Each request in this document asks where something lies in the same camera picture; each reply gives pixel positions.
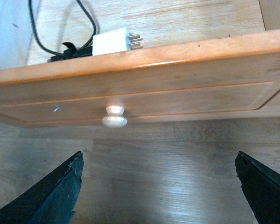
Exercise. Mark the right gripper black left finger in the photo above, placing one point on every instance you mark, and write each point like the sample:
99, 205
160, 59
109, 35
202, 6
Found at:
51, 200

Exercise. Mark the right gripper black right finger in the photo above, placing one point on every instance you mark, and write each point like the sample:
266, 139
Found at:
261, 187

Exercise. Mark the wooden drawer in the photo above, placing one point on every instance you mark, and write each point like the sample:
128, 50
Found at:
234, 74

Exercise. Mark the white charger adapter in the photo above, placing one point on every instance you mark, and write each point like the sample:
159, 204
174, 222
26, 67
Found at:
118, 40

